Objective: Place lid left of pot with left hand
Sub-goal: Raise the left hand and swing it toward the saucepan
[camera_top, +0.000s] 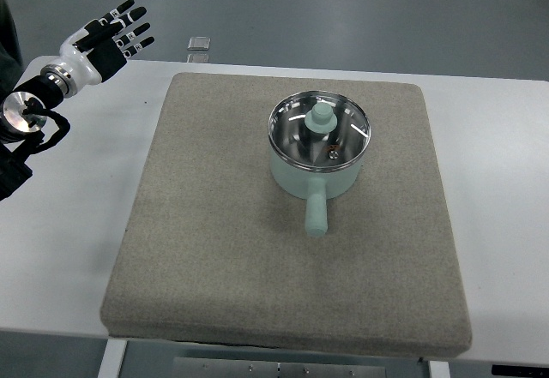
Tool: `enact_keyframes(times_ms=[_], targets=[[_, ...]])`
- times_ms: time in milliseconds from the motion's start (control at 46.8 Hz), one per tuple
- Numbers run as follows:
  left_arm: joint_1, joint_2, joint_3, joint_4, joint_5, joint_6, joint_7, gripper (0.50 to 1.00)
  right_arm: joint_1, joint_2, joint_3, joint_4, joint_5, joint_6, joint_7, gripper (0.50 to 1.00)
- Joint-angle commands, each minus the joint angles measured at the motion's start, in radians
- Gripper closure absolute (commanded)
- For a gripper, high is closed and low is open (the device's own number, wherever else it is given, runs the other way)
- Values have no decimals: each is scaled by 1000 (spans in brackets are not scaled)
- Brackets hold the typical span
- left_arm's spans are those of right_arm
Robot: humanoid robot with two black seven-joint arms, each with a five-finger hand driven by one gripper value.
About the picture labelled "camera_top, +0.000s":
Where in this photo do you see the clear square floor plate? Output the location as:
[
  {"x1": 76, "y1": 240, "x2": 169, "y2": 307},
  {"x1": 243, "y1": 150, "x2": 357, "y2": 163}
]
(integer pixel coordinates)
[{"x1": 187, "y1": 36, "x2": 211, "y2": 51}]

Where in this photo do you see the mint green saucepan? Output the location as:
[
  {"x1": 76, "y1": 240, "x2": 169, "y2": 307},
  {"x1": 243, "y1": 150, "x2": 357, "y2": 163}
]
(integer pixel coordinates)
[{"x1": 268, "y1": 89, "x2": 372, "y2": 238}]

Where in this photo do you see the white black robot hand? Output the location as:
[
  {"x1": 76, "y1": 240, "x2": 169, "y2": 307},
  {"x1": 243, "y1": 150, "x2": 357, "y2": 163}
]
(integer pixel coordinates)
[{"x1": 59, "y1": 0, "x2": 154, "y2": 90}]

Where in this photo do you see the beige fabric mat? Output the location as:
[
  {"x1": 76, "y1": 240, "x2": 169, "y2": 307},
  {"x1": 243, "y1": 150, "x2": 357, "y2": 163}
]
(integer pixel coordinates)
[{"x1": 100, "y1": 73, "x2": 472, "y2": 357}]

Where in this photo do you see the grey metal base plate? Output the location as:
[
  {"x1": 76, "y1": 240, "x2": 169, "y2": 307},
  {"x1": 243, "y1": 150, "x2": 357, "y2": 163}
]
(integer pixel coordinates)
[{"x1": 171, "y1": 357, "x2": 387, "y2": 378}]

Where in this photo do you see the glass lid with green knob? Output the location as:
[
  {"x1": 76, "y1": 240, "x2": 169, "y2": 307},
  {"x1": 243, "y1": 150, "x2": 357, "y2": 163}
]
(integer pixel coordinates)
[{"x1": 268, "y1": 90, "x2": 371, "y2": 172}]

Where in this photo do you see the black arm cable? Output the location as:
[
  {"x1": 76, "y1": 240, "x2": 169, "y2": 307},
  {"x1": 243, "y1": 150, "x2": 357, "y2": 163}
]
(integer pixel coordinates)
[{"x1": 16, "y1": 110, "x2": 72, "y2": 154}]

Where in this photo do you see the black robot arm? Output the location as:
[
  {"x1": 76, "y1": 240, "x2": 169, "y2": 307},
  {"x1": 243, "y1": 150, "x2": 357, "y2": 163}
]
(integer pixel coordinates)
[{"x1": 1, "y1": 64, "x2": 76, "y2": 200}]

